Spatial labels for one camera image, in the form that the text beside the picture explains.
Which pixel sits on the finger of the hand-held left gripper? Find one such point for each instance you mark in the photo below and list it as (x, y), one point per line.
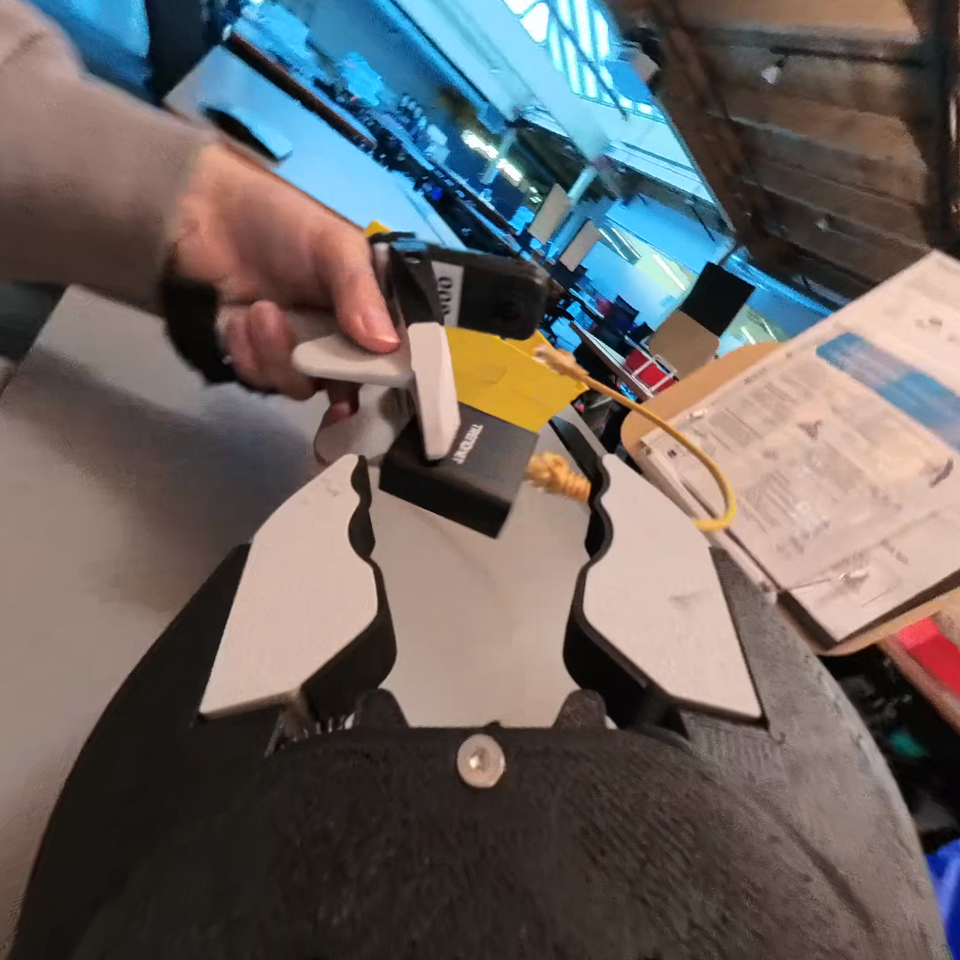
(367, 424)
(433, 390)

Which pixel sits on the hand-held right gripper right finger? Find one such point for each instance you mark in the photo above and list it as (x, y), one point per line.
(660, 600)

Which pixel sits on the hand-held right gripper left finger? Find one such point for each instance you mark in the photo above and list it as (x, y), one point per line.
(292, 600)

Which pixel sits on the black ethernet splitter box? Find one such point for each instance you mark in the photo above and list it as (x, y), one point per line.
(465, 472)

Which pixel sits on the person's left forearm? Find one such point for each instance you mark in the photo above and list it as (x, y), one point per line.
(82, 165)

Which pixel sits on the beige desk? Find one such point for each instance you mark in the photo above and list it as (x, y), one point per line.
(330, 172)
(112, 465)

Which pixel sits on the person's left hand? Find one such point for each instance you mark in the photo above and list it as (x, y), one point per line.
(277, 240)

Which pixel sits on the yellow plastic bin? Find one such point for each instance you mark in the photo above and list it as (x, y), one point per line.
(499, 375)

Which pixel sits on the brown cardboard board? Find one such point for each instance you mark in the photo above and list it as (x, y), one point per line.
(667, 409)

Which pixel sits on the black and brown board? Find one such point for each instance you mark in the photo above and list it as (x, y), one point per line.
(705, 315)

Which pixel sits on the printed paper sheet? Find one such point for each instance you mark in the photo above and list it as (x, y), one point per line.
(840, 450)

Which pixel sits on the red box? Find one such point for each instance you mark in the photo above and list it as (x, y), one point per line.
(934, 660)

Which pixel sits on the black flat pad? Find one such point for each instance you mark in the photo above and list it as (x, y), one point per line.
(251, 135)

